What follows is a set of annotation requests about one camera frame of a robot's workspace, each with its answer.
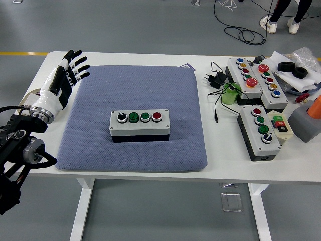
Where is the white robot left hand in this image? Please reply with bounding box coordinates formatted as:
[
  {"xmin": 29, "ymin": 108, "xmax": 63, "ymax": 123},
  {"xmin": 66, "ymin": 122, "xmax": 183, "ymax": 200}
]
[{"xmin": 31, "ymin": 49, "xmax": 91, "ymax": 115}]

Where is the grey four-button control box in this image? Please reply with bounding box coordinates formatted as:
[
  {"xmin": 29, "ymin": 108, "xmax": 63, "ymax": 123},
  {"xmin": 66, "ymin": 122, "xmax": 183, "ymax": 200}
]
[
  {"xmin": 237, "ymin": 105, "xmax": 282, "ymax": 162},
  {"xmin": 109, "ymin": 109, "xmax": 171, "ymax": 143}
]

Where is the grey five-button control box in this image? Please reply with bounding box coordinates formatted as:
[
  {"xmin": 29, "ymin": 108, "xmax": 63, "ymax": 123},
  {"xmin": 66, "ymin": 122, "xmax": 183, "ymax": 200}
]
[
  {"xmin": 250, "ymin": 63, "xmax": 289, "ymax": 110},
  {"xmin": 225, "ymin": 57, "xmax": 263, "ymax": 105}
]

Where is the beige shallow tray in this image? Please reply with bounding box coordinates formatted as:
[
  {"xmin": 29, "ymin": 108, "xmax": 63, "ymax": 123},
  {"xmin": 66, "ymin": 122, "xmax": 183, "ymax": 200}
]
[{"xmin": 19, "ymin": 88, "xmax": 43, "ymax": 113}]

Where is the blue-grey padded mat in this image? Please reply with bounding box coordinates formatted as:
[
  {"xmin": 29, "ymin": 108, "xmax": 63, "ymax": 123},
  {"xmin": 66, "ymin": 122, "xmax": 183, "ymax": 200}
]
[{"xmin": 55, "ymin": 65, "xmax": 209, "ymax": 173}]

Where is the white table leg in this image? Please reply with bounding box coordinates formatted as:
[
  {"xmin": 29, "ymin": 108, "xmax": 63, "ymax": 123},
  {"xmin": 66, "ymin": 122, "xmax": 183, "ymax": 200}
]
[
  {"xmin": 248, "ymin": 183, "xmax": 273, "ymax": 241},
  {"xmin": 69, "ymin": 177, "xmax": 95, "ymax": 241}
]

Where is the purple-edged card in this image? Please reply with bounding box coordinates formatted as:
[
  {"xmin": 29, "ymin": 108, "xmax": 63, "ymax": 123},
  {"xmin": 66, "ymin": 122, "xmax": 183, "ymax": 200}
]
[{"xmin": 179, "ymin": 62, "xmax": 196, "ymax": 72}]

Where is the black power adapter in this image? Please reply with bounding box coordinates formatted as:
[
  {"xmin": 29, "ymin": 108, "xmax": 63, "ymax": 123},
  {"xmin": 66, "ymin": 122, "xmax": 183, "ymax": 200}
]
[{"xmin": 202, "ymin": 71, "xmax": 228, "ymax": 89}]

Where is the green cylinder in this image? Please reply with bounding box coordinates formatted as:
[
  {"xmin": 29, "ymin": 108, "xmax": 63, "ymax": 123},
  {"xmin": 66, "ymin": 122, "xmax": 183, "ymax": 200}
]
[{"xmin": 221, "ymin": 82, "xmax": 241, "ymax": 105}]

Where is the metal floor socket plate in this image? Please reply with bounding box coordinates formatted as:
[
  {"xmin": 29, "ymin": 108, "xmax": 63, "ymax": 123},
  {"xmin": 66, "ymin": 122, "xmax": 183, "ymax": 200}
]
[{"xmin": 220, "ymin": 192, "xmax": 244, "ymax": 213}]

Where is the person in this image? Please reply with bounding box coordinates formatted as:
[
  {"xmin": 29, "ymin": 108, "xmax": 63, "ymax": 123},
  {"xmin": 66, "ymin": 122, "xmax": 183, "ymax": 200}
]
[{"xmin": 259, "ymin": 0, "xmax": 314, "ymax": 35}]

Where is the red valve knob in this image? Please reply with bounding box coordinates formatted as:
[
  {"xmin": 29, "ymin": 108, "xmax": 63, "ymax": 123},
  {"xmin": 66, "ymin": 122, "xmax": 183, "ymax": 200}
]
[{"xmin": 295, "ymin": 93, "xmax": 311, "ymax": 104}]

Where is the grey block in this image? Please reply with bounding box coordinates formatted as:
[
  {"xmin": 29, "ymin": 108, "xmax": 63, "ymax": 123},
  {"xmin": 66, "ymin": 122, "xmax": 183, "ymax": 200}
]
[{"xmin": 287, "ymin": 99, "xmax": 321, "ymax": 144}]

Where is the white paper sheet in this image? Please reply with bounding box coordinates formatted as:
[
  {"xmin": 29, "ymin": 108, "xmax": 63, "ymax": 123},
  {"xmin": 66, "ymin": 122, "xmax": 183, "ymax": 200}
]
[{"xmin": 269, "ymin": 51, "xmax": 321, "ymax": 92}]

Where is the clear plastic bag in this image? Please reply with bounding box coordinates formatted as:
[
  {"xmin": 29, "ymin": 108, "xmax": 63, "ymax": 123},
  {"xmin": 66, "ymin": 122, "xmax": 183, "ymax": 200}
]
[{"xmin": 283, "ymin": 46, "xmax": 321, "ymax": 76}]

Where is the orange cylinder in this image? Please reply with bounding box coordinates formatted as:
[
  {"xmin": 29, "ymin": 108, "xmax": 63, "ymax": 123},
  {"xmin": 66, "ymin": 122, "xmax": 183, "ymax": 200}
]
[{"xmin": 307, "ymin": 94, "xmax": 321, "ymax": 121}]

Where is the white wall switch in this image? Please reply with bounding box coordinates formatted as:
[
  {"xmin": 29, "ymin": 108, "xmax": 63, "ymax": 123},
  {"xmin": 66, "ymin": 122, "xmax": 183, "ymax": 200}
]
[{"xmin": 25, "ymin": 94, "xmax": 41, "ymax": 107}]

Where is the black adapter cord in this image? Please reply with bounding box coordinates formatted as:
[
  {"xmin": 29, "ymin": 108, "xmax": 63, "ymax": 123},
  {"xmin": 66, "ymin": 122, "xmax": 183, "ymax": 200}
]
[{"xmin": 207, "ymin": 61, "xmax": 243, "ymax": 124}]

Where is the white floor cord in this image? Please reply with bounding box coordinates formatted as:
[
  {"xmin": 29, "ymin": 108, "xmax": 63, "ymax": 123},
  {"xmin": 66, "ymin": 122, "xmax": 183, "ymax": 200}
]
[{"xmin": 217, "ymin": 0, "xmax": 238, "ymax": 13}]

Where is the black floor cable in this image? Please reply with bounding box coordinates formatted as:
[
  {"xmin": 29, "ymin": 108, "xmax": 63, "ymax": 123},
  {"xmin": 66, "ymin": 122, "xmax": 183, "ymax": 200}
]
[{"xmin": 213, "ymin": 0, "xmax": 321, "ymax": 46}]

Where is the black foam ring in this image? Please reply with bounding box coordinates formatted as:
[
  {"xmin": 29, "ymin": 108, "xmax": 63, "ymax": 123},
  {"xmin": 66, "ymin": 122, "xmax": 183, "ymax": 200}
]
[
  {"xmin": 292, "ymin": 66, "xmax": 309, "ymax": 79},
  {"xmin": 277, "ymin": 61, "xmax": 296, "ymax": 72}
]

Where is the cream three-button switch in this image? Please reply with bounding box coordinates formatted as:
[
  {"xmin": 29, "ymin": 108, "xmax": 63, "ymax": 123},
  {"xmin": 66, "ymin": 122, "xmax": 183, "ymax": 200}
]
[{"xmin": 266, "ymin": 110, "xmax": 294, "ymax": 146}]

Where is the blue hose ring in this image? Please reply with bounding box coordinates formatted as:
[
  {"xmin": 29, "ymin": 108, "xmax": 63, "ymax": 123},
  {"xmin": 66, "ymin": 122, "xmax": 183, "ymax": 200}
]
[{"xmin": 285, "ymin": 84, "xmax": 321, "ymax": 95}]

